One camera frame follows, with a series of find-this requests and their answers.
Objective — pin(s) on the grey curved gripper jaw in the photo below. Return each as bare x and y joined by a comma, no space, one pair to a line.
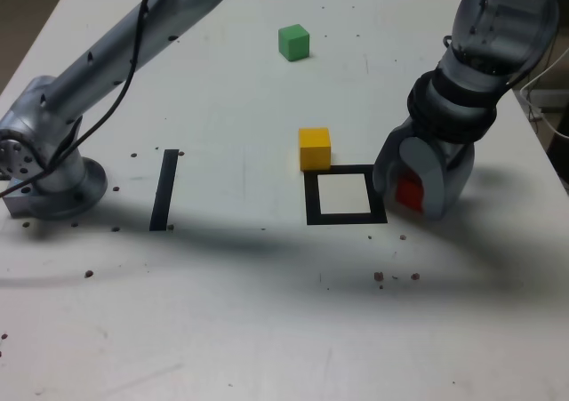
433,187
384,170

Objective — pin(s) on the red cube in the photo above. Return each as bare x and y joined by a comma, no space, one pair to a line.
409,192

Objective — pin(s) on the yellow cube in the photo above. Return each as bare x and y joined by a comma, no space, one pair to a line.
314,149

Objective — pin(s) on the green cube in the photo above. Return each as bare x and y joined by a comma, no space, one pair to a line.
293,41

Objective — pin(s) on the black tape square outline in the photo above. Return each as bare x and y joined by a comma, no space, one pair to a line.
311,196

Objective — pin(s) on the black tape strip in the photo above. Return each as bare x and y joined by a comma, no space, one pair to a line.
163,187

